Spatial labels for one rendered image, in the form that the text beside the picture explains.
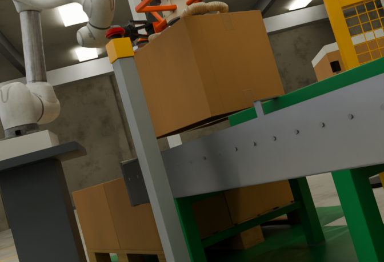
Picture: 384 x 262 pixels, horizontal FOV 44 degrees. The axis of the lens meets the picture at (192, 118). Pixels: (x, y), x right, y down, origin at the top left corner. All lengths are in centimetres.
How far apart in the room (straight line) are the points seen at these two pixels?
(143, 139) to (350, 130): 72
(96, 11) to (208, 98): 68
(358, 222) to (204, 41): 95
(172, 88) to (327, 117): 92
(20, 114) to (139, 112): 86
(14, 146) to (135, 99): 81
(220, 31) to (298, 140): 77
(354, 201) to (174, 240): 66
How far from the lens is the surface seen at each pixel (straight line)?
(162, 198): 162
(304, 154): 129
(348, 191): 123
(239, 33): 199
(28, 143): 227
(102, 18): 218
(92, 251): 336
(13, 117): 236
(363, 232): 124
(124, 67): 166
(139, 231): 261
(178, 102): 196
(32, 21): 264
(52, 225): 227
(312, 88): 137
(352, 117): 116
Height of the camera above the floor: 53
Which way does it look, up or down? 5 degrees up
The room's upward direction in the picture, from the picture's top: 16 degrees counter-clockwise
